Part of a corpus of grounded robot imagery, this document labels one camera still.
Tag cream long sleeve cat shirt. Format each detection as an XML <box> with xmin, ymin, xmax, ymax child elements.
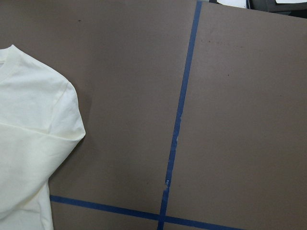
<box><xmin>0</xmin><ymin>46</ymin><xmax>85</xmax><ymax>230</ymax></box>

